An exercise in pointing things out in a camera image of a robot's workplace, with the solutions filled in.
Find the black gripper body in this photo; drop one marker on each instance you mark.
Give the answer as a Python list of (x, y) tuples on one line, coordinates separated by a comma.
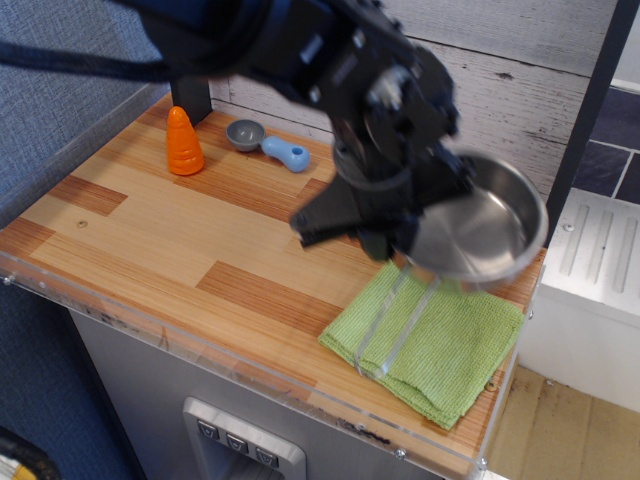
[(385, 207)]

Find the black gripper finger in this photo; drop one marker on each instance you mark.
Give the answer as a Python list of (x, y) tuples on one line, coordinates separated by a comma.
[(378, 245)]

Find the steel pot with wire handle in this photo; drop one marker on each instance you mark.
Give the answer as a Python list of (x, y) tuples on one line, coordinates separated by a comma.
[(474, 242)]

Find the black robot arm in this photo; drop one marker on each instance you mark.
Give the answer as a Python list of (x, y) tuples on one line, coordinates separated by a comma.
[(390, 103)]

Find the green folded cloth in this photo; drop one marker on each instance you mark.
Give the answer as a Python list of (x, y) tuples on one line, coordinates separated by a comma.
[(455, 347)]

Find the grey and blue toy scoop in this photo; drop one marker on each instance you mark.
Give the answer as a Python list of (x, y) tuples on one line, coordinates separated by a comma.
[(248, 135)]

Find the clear acrylic front edge guard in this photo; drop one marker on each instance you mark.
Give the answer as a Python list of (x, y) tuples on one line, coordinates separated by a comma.
[(149, 368)]

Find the orange plastic toy carrot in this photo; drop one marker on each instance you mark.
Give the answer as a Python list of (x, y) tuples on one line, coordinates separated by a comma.
[(183, 150)]

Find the white ribbed appliance top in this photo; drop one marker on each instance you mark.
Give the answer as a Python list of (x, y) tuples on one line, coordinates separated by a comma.
[(594, 252)]

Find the silver dispenser button panel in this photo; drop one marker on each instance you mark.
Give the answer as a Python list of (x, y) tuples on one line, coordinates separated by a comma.
[(227, 447)]

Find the silver toy cabinet front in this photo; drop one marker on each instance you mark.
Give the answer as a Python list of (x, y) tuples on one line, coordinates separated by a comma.
[(300, 357)]

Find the yellow and black object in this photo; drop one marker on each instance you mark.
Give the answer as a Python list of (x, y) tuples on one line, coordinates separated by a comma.
[(21, 459)]

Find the dark right shelf post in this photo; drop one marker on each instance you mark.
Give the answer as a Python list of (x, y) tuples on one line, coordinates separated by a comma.
[(610, 53)]

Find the dark shelf post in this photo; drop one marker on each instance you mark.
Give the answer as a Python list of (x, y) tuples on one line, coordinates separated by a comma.
[(193, 96), (610, 53)]

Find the dark left shelf post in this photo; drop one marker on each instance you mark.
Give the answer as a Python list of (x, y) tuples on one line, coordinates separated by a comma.
[(193, 96)]

